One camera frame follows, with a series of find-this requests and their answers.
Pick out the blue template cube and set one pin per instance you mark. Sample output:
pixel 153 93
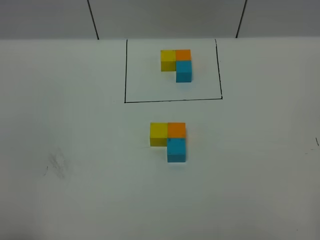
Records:
pixel 184 71

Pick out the orange template cube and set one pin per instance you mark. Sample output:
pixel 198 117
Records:
pixel 183 55

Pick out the yellow template cube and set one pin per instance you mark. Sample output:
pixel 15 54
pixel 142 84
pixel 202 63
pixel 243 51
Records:
pixel 168 60

